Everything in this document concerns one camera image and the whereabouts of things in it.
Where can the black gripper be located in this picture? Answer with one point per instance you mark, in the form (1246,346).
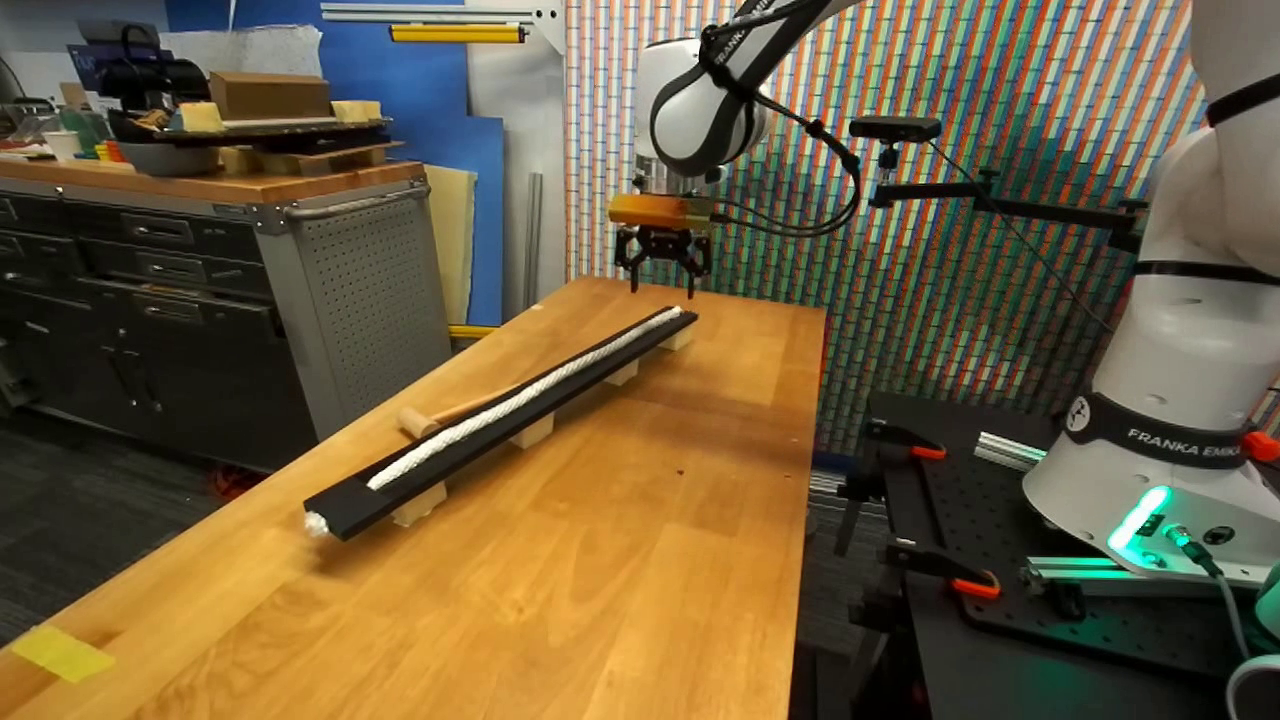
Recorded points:
(660,240)

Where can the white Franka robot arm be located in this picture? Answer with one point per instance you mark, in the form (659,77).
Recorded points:
(1186,304)

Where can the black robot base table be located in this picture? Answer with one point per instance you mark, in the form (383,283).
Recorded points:
(1014,667)

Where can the green object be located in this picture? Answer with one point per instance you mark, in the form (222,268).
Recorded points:
(81,133)

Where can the small wooden support block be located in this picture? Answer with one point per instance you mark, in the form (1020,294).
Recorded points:
(625,376)
(536,434)
(683,342)
(420,505)

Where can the grey metal pole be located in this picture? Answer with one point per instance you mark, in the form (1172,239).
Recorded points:
(534,240)

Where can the white board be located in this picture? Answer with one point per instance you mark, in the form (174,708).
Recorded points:
(512,121)

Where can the beige foam panel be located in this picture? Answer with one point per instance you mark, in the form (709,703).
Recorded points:
(448,240)

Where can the loose wooden stick piece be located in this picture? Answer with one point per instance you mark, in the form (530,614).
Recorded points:
(417,420)

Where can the yellow level bar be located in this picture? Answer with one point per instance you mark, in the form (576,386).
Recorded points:
(458,35)

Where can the grey metal tool cabinet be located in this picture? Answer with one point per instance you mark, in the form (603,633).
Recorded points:
(363,294)

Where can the blue foam board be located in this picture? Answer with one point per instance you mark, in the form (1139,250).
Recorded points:
(403,95)

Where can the black clamp orange tip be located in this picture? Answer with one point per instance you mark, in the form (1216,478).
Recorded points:
(922,450)
(973,587)

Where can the pale foam block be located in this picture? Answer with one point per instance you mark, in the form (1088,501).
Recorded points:
(358,115)
(199,118)

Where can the silver metal bar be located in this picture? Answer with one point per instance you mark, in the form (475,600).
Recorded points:
(426,14)

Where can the colourful striped backdrop panel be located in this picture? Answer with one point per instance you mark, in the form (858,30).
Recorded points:
(1000,81)

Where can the short aluminium extrusion bar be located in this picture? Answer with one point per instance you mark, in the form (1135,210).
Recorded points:
(1008,450)

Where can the flat black board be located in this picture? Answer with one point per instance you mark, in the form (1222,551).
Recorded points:
(265,131)

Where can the wooden box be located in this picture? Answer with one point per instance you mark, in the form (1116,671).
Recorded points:
(268,97)

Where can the long aluminium extrusion bar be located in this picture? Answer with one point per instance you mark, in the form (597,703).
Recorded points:
(1064,568)

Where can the black tool on cabinet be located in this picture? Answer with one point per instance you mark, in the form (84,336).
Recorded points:
(127,65)

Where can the yellow tape piece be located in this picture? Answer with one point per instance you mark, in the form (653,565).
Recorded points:
(62,652)

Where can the black camera on mount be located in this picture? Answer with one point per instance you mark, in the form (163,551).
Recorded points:
(896,131)

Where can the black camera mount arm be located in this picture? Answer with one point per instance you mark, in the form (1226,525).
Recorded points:
(1027,206)

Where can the long black rail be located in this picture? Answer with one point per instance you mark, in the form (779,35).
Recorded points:
(350,505)

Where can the white round rail end knob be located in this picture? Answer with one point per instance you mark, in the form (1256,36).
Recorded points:
(316,525)

